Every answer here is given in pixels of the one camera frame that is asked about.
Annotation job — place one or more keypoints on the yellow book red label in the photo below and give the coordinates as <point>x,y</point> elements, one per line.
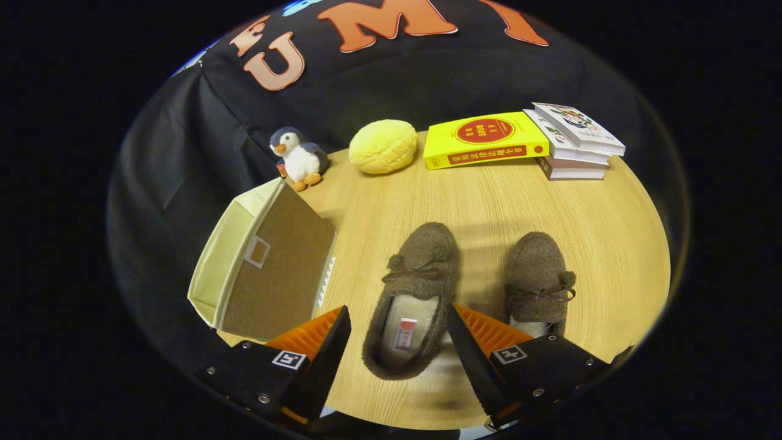
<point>452,137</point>

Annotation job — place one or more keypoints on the penguin plush toy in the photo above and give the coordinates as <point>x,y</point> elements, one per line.
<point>300,160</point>

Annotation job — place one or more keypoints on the white illustrated cover book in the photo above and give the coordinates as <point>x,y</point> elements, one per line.
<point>574,122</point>

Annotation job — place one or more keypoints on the brown fabric storage box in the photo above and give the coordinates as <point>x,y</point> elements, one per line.
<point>275,281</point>

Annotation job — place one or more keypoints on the black backdrop cloth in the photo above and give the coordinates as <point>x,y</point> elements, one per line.
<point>379,85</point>

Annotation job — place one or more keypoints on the brown fuzzy slipper shoe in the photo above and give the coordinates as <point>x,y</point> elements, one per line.
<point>421,244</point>
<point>537,263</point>

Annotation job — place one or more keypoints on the brown spine book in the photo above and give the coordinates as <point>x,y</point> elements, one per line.
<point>571,171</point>

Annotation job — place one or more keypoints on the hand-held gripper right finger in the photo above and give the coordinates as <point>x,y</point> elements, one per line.
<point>476,366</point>

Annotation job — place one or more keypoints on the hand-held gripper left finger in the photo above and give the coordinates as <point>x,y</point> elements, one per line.
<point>327,366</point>

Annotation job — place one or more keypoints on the yellow bun plush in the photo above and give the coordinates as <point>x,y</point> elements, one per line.
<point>383,146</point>

